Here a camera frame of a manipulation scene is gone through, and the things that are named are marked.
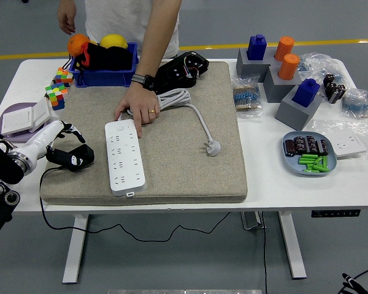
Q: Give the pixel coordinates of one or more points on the person's left hand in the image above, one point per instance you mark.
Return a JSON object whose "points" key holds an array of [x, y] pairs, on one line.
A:
{"points": [[139, 102]]}

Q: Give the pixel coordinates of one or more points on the person's right hand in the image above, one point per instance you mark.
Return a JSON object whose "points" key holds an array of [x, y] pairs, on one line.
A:
{"points": [[66, 16]]}

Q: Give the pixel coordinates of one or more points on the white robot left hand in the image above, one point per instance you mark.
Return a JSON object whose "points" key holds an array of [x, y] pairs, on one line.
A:
{"points": [[40, 137]]}

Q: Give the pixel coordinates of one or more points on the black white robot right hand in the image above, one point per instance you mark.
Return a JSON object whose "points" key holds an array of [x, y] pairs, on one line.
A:
{"points": [[355, 286]]}

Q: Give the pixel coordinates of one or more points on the black plug adapter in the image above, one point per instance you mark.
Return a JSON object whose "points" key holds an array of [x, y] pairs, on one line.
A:
{"points": [[87, 153]]}

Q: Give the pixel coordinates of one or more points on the white power strip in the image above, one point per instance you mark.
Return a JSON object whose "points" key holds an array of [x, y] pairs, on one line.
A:
{"points": [[125, 165]]}

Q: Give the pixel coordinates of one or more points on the person's left forearm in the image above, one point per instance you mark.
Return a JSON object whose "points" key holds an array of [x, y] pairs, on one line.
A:
{"points": [[159, 36]]}

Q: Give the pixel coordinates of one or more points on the black wrist watch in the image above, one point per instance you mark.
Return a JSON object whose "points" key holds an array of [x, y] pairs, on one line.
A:
{"points": [[145, 81]]}

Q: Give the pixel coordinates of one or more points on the orange fruit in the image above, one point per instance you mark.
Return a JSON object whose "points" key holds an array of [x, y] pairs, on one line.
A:
{"points": [[76, 44]]}

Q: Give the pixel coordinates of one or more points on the blue plastic bin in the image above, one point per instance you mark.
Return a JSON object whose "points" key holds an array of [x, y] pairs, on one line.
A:
{"points": [[104, 78]]}

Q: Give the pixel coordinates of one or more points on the colourful puzzle cube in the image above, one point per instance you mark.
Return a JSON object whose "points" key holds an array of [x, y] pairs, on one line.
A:
{"points": [[56, 95], [63, 76]]}

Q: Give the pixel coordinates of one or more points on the yellow fruit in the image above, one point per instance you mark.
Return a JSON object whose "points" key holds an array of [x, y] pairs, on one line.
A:
{"points": [[113, 40]]}

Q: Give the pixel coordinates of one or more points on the person's torso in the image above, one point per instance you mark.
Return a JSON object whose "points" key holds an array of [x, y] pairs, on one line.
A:
{"points": [[119, 18]]}

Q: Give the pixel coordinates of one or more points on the black table control panel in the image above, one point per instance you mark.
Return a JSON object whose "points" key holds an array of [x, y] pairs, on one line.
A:
{"points": [[335, 213]]}

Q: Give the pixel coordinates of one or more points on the white table leg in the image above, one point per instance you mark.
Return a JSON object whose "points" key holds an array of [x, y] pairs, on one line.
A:
{"points": [[291, 245], [76, 245]]}

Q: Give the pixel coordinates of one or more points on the grey-brown mat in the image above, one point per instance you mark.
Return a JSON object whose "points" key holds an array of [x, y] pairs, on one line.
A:
{"points": [[178, 171]]}

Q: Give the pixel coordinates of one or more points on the bag of resistors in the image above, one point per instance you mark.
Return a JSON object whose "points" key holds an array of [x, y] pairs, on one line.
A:
{"points": [[355, 104], [246, 98], [319, 65]]}

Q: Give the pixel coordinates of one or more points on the green battery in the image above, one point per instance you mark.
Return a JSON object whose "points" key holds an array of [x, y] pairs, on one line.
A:
{"points": [[318, 161], [311, 166], [308, 156], [312, 171], [306, 160], [325, 163]]}

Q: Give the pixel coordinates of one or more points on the blue square peg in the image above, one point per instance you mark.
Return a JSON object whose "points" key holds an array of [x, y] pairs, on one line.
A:
{"points": [[306, 93], [257, 47]]}

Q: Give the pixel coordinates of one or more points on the blue-grey plate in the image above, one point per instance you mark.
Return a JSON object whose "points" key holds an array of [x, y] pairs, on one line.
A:
{"points": [[294, 167]]}

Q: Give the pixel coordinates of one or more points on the dark cylindrical capacitor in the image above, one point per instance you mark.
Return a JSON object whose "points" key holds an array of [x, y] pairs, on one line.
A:
{"points": [[311, 144], [300, 144], [323, 146], [289, 147]]}

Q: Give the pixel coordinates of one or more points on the orange cylinder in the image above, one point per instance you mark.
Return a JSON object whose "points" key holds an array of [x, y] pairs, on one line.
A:
{"points": [[284, 47], [289, 65]]}

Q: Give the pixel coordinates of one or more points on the clear plastic bag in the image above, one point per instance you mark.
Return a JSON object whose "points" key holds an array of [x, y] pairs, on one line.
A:
{"points": [[325, 128]]}

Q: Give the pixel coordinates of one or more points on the bag of black capacitors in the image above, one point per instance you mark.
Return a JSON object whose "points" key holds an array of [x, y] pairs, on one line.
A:
{"points": [[334, 88]]}

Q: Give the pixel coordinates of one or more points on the metal bracket under table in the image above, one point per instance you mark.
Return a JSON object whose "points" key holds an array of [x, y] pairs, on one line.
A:
{"points": [[251, 220]]}

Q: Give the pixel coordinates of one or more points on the white wall socket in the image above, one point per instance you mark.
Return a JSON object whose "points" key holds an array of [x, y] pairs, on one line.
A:
{"points": [[349, 145]]}

